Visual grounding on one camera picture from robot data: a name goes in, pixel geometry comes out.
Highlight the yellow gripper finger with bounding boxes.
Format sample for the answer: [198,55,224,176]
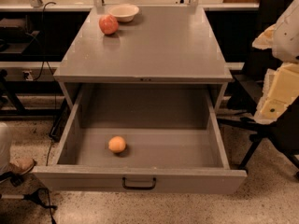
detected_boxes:
[252,24,276,49]
[254,63,299,120]

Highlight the orange fruit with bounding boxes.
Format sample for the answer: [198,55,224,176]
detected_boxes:
[108,136,126,153]

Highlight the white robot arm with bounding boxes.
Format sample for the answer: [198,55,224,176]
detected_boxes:
[252,0,299,124]

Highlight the grey cabinet counter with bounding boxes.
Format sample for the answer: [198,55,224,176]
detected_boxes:
[54,6,232,107]

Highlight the grey open top drawer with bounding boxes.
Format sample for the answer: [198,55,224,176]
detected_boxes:
[32,83,248,195]

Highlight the black office chair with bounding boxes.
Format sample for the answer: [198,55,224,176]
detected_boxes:
[219,0,299,170]

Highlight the white bowl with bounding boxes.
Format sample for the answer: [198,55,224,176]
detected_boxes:
[108,4,139,22]

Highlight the red apple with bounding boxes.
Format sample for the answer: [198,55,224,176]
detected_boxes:
[99,15,119,35]

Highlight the black stand base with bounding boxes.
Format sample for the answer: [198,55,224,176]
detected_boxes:
[0,171,58,224]

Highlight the brown shoe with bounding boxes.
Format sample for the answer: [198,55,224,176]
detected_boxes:
[8,158,36,175]

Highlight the beige trouser leg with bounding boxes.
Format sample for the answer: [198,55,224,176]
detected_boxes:
[0,122,12,175]

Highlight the black drawer handle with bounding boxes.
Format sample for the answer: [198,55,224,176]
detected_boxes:
[121,177,156,190]

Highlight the black cable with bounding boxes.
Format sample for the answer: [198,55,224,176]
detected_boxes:
[25,1,62,166]

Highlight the wall power outlet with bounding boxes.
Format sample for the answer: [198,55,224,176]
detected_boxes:
[23,71,34,81]

